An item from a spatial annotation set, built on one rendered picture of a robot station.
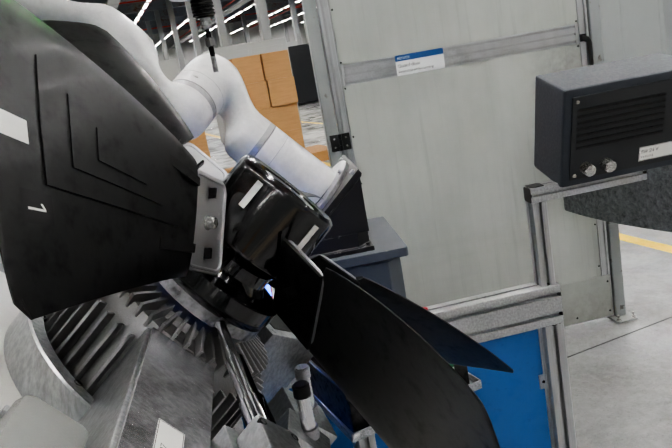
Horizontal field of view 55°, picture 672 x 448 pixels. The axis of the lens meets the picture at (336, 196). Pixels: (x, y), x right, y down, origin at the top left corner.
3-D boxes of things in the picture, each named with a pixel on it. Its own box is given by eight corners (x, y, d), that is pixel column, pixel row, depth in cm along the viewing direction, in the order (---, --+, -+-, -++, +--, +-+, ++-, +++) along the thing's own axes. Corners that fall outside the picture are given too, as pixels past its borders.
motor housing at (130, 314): (205, 518, 61) (294, 411, 60) (-12, 384, 55) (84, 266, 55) (211, 400, 83) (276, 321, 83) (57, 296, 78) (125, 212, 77)
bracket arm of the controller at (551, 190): (531, 204, 121) (529, 188, 120) (524, 201, 124) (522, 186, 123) (647, 179, 124) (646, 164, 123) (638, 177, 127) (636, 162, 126)
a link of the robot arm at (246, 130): (237, 176, 149) (150, 111, 144) (271, 125, 160) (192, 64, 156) (259, 151, 140) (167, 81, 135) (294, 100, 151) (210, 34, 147)
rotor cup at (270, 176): (170, 283, 59) (260, 172, 58) (147, 221, 71) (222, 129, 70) (284, 348, 66) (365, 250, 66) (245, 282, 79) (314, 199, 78)
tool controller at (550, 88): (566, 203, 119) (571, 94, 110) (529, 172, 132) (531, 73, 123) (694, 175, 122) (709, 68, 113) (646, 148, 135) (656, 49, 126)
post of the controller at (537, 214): (541, 287, 124) (530, 188, 120) (534, 282, 127) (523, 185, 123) (556, 284, 124) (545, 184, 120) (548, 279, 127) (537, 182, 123)
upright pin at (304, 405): (302, 444, 70) (291, 390, 68) (300, 433, 72) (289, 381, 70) (321, 439, 70) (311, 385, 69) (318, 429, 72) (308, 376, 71)
